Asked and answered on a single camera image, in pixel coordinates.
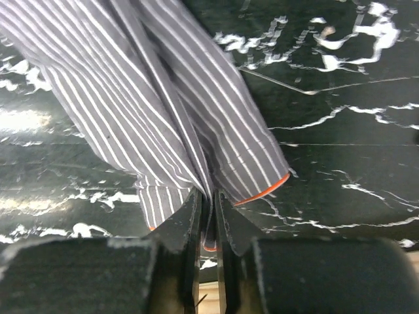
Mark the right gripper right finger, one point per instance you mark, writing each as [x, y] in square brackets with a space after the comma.
[318, 274]

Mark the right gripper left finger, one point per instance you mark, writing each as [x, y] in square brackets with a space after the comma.
[156, 273]

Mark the grey striped boxer underwear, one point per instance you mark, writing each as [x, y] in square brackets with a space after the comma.
[154, 96]

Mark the black marble pattern mat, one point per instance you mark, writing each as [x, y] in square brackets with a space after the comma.
[337, 82]

